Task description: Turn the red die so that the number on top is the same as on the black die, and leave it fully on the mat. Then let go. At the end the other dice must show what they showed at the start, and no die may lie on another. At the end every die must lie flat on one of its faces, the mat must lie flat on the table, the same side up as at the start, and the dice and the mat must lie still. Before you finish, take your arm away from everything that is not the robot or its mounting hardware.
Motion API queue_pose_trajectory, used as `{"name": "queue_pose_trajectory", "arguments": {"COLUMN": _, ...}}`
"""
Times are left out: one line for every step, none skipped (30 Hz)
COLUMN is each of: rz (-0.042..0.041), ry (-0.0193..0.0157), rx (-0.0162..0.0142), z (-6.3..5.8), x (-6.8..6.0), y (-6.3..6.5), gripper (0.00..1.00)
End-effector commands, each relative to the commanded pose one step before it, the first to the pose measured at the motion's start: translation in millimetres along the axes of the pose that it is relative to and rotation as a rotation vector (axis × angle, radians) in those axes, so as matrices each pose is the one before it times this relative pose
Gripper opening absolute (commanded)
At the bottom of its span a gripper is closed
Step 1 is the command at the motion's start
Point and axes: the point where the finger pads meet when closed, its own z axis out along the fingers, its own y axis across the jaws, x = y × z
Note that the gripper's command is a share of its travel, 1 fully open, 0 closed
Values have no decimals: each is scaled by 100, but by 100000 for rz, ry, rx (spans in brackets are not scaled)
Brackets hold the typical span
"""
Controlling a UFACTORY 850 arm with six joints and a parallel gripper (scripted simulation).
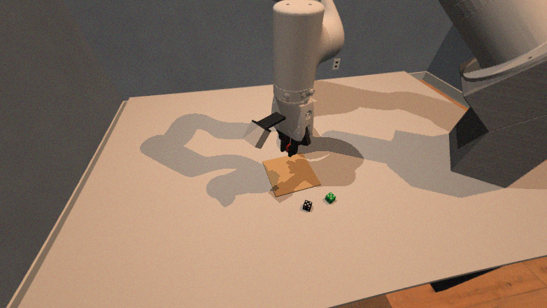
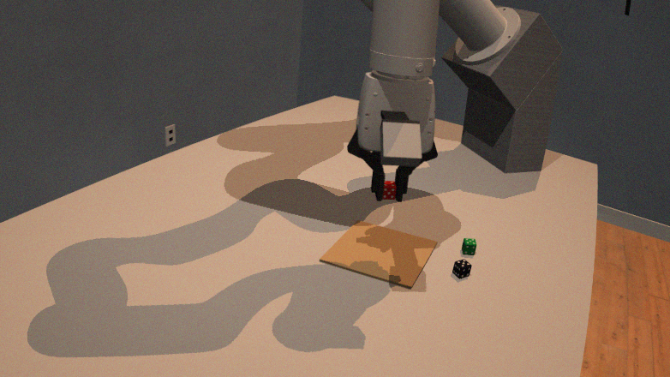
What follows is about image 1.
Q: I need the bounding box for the tan flat mat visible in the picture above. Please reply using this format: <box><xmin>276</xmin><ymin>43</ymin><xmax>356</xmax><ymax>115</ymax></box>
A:
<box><xmin>263</xmin><ymin>153</ymin><xmax>321</xmax><ymax>197</ymax></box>

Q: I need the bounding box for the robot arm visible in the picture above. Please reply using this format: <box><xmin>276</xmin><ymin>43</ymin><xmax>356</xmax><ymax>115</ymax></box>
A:
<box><xmin>243</xmin><ymin>0</ymin><xmax>547</xmax><ymax>149</ymax></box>

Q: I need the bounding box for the green die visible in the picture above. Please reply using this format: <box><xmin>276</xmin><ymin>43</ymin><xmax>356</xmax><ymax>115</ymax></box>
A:
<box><xmin>325</xmin><ymin>192</ymin><xmax>336</xmax><ymax>204</ymax></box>

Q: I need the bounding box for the black die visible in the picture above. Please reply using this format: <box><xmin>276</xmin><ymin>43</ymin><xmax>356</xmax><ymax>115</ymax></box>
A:
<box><xmin>303</xmin><ymin>200</ymin><xmax>312</xmax><ymax>212</ymax></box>

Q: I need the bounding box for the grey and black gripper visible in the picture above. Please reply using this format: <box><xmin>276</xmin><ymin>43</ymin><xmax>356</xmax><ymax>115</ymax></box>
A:
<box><xmin>271</xmin><ymin>95</ymin><xmax>314</xmax><ymax>157</ymax></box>

